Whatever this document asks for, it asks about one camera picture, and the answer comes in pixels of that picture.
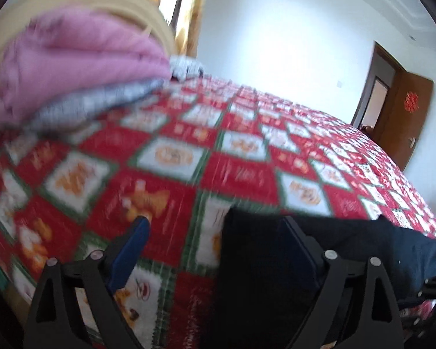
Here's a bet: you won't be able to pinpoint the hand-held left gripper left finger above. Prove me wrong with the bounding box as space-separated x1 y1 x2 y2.
24 216 151 349

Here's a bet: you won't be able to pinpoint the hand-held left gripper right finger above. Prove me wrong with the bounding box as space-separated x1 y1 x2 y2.
281 217 405 349

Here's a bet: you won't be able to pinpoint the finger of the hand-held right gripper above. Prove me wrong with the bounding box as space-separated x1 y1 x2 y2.
416 274 436 300

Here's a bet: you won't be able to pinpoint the black pants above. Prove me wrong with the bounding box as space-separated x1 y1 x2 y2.
203 205 436 349

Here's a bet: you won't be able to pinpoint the red printed blanket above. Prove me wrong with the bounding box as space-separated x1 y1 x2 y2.
0 76 436 349

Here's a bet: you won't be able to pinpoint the grey quilt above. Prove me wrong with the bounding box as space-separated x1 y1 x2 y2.
22 77 168 136

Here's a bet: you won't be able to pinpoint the brown wooden door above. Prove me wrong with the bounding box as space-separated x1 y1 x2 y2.
371 70 435 172

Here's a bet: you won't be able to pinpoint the red paper door decoration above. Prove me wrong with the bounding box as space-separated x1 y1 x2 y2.
404 92 419 114

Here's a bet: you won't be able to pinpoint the grey patterned pillow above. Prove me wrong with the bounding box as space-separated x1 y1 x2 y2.
169 55 205 81

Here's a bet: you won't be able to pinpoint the pink quilt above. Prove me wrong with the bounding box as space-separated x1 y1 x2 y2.
0 7 172 129

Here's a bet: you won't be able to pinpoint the beige wooden headboard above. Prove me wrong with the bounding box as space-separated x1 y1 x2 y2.
0 0 177 91

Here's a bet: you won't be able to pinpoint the brown door frame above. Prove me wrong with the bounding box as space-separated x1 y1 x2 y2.
351 41 406 131

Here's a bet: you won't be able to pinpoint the dark window frame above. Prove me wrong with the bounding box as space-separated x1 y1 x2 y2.
169 0 191 33

